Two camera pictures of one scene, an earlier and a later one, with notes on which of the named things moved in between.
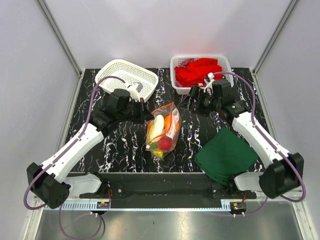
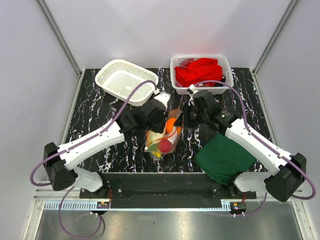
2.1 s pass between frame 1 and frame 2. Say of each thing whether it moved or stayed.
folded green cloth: stayed
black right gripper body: moved
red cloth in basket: stayed
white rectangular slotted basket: stayed
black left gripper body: moved
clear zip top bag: stayed
